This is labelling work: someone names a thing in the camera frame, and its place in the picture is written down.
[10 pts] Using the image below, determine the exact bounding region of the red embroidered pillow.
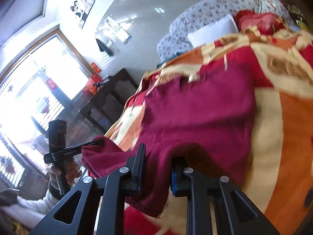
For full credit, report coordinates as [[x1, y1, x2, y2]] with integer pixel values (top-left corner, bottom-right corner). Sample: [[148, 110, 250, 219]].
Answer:
[[234, 10, 286, 35]]

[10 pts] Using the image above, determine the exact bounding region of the orange red patterned blanket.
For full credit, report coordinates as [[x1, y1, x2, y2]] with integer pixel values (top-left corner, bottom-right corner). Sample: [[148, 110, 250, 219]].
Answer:
[[106, 30, 312, 234]]

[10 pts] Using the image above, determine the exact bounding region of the framed wall photo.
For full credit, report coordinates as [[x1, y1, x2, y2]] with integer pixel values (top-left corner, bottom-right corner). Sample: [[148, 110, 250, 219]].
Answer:
[[69, 0, 95, 29]]

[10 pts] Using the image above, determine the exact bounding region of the maroon knit sweater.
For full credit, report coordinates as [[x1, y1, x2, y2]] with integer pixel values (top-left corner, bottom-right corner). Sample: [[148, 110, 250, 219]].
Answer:
[[81, 62, 257, 218]]

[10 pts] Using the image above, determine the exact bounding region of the left forearm white sleeve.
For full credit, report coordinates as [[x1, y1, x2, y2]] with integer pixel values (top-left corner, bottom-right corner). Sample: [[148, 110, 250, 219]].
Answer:
[[1, 184, 62, 234]]

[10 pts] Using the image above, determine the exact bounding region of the large bright window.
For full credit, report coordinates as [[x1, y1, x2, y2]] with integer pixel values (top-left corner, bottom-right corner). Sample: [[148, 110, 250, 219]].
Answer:
[[1, 29, 97, 178]]

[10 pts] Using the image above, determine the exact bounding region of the dark wooden side table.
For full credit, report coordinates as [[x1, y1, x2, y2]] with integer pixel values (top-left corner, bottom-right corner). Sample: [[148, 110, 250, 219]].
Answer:
[[79, 69, 139, 133]]

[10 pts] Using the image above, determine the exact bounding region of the white pillow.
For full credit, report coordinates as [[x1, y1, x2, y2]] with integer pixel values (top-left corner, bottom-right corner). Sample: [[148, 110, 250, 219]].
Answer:
[[187, 14, 239, 48]]

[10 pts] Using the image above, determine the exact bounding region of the floral quilt bundle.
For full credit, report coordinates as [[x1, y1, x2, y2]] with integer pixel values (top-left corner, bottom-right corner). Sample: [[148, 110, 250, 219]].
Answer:
[[156, 0, 300, 63]]

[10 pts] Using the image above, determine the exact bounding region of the person's left hand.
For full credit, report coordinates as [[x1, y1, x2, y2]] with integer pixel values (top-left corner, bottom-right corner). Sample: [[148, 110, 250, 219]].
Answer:
[[48, 158, 82, 189]]

